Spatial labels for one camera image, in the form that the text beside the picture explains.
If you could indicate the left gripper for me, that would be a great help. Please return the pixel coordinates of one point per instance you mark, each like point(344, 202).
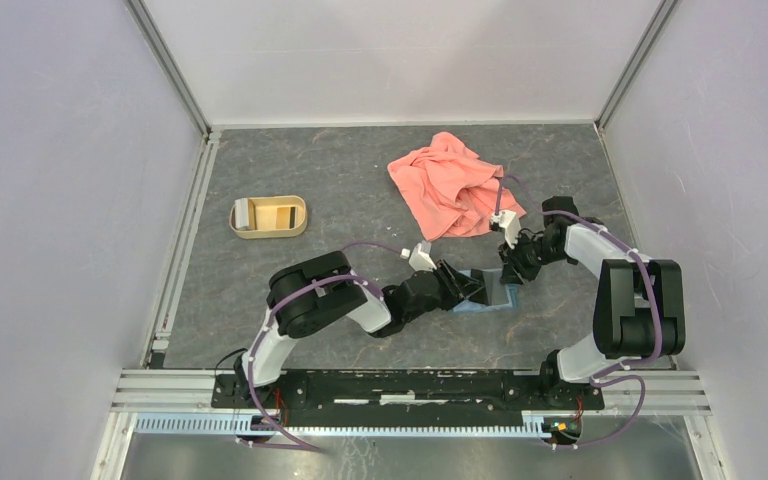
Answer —
point(458, 287)

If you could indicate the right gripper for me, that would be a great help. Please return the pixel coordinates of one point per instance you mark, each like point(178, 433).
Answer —
point(513, 269)

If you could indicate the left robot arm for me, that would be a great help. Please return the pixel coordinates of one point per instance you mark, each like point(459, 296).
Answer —
point(309, 296)

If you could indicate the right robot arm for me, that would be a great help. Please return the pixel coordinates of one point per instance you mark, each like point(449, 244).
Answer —
point(639, 313)

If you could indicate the gold card in tray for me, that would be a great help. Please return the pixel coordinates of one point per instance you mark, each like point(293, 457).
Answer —
point(286, 217)

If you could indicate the beige oval card tray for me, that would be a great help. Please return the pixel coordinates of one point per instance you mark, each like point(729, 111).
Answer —
point(265, 209)

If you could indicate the stack of cards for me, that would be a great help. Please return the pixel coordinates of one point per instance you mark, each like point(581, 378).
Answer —
point(244, 216)

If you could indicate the pink cloth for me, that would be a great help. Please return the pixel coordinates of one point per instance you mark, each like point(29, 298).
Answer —
point(449, 190)

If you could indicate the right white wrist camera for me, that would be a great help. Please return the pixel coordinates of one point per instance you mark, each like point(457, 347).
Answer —
point(507, 222)

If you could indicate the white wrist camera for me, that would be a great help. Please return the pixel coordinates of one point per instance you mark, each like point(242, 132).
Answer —
point(419, 257)
point(507, 222)

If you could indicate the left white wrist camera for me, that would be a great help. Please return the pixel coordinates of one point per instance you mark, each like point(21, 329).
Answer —
point(419, 257)

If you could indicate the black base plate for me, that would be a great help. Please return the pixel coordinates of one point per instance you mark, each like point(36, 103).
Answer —
point(407, 398)

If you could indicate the aluminium frame rail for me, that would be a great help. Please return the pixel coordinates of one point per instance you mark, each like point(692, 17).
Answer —
point(151, 387)

